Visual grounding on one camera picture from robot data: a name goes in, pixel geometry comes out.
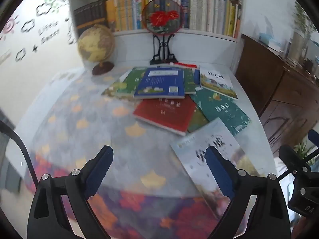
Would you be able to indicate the pale blue box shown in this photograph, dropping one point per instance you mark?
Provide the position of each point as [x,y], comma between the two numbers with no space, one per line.
[270,42]

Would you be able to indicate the black star wall sticker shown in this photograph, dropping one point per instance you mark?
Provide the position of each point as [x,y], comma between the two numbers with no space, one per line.
[35,48]

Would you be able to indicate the olive green insect book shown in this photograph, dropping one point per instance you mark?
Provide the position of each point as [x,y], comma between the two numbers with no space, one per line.
[198,119]

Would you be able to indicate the black cloud wall sticker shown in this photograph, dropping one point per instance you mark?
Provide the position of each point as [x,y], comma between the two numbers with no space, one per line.
[27,26]
[44,8]
[20,54]

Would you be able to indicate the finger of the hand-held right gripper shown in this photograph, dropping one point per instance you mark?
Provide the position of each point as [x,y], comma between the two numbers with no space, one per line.
[314,138]
[294,159]

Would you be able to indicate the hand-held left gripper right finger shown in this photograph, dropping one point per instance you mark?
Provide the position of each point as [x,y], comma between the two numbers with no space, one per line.
[219,171]

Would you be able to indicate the purple floral cloth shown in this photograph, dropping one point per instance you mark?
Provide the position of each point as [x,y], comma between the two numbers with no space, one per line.
[129,201]

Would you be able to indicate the grey ginkgo patterned tablecloth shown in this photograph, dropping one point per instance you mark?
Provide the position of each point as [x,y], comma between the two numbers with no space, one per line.
[87,119]

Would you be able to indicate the pale landscape cover book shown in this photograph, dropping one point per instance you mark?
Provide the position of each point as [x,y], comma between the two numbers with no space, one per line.
[192,149]
[216,82]

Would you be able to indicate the row of pale spined books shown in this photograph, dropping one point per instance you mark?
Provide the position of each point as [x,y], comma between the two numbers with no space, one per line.
[209,12]

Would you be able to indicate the brown wooden cabinet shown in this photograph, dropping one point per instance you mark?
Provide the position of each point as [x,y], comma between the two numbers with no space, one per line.
[274,84]

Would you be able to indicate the yellow desk globe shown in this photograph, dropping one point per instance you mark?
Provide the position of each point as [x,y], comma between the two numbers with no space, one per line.
[94,44]

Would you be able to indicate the green paperback book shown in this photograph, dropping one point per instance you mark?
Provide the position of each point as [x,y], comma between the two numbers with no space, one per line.
[189,82]
[129,82]

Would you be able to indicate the row of white wall switches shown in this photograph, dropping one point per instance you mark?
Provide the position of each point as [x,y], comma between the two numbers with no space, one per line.
[5,57]

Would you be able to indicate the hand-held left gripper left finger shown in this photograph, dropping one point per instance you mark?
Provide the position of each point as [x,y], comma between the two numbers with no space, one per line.
[98,171]

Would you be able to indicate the black outline wall sticker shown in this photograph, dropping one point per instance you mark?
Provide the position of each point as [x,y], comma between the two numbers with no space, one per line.
[72,38]

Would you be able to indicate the row of yellow spined books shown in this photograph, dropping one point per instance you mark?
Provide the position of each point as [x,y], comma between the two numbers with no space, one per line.
[124,12]

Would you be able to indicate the round embroidered fan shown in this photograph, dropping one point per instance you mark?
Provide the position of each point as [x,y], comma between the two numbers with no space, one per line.
[162,17]

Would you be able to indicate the black fan stand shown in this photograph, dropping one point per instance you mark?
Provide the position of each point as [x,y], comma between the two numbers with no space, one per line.
[163,58]

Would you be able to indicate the green floor plant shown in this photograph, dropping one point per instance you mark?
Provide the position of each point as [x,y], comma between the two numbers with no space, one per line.
[304,151]

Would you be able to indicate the row of dark brown books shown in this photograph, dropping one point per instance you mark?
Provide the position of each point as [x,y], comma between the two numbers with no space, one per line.
[89,15]

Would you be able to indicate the blue eagle cover book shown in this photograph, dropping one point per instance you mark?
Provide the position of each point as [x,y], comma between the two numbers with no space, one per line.
[159,84]

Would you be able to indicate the dark blue paperback book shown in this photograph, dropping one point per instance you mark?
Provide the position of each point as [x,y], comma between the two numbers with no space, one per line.
[197,78]

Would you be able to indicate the teal paperback book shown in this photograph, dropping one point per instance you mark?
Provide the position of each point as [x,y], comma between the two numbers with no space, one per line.
[224,109]

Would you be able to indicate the potted plant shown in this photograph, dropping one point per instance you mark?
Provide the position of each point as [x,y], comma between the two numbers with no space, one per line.
[300,37]

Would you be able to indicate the pink sun wall sticker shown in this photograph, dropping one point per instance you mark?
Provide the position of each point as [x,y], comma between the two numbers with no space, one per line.
[10,26]

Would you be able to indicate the red paperback book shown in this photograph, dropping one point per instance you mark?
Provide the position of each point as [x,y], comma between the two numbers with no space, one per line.
[164,112]

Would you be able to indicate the black lettering wall sticker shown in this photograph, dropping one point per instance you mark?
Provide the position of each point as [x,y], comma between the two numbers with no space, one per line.
[51,37]

